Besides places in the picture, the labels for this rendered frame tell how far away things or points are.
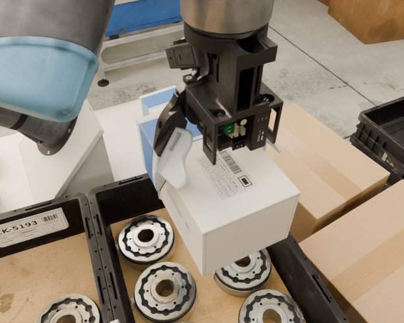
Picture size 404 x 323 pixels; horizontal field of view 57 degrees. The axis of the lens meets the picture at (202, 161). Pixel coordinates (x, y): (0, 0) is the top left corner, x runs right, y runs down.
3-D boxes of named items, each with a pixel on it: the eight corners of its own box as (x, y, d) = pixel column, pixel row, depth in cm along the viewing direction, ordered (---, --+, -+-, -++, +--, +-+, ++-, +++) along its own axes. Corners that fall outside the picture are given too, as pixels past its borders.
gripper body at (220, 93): (210, 172, 35) (213, 58, 26) (174, 119, 40) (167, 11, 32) (276, 147, 38) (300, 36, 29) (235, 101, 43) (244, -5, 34)
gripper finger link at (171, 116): (146, 154, 39) (188, 84, 35) (142, 145, 40) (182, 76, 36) (181, 161, 42) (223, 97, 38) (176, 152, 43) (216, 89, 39)
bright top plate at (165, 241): (112, 227, 70) (111, 225, 70) (161, 209, 73) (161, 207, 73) (128, 272, 64) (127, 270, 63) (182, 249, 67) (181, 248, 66)
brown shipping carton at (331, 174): (223, 177, 100) (226, 132, 88) (284, 146, 108) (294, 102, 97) (301, 261, 82) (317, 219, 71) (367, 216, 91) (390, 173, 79)
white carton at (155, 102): (142, 120, 117) (139, 96, 110) (176, 107, 121) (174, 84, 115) (170, 158, 105) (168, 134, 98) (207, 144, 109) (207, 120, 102)
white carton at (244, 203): (143, 165, 55) (135, 118, 49) (213, 141, 59) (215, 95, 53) (202, 277, 43) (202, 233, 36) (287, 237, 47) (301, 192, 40)
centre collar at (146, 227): (129, 231, 69) (128, 229, 68) (154, 222, 70) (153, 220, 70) (137, 252, 66) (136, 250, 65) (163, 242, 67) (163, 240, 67)
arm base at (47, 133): (36, 122, 94) (-5, 109, 87) (65, 74, 89) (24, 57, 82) (48, 160, 85) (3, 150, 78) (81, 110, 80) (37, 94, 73)
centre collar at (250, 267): (223, 254, 66) (223, 252, 65) (247, 244, 67) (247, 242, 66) (236, 278, 62) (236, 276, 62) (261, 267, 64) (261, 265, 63)
